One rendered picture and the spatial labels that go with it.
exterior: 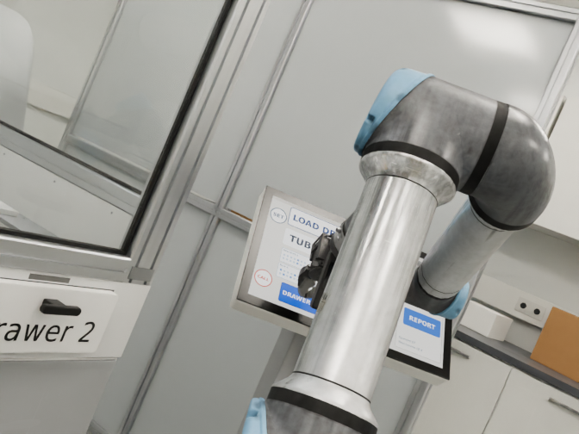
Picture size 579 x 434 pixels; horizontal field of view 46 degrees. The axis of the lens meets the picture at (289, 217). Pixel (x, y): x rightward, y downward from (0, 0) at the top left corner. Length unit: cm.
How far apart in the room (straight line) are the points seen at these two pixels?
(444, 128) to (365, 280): 19
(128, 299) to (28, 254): 25
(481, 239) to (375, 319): 28
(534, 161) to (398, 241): 19
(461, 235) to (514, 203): 14
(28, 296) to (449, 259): 62
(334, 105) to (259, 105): 32
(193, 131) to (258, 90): 147
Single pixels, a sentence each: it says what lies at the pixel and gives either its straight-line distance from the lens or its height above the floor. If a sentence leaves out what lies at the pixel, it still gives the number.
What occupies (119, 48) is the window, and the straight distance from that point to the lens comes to 109.
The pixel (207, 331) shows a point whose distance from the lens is 261.
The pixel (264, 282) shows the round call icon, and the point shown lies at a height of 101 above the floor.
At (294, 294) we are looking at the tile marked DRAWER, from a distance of 147.
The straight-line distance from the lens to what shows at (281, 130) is 257.
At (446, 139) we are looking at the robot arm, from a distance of 78.
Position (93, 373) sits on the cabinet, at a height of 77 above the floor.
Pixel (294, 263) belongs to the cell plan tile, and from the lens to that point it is 151.
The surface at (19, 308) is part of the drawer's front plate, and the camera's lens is 110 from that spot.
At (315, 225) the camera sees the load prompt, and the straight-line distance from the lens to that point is 159.
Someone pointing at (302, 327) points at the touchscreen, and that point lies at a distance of 146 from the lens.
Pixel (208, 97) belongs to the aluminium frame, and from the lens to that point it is 123.
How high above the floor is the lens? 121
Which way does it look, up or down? 2 degrees down
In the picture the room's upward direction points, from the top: 23 degrees clockwise
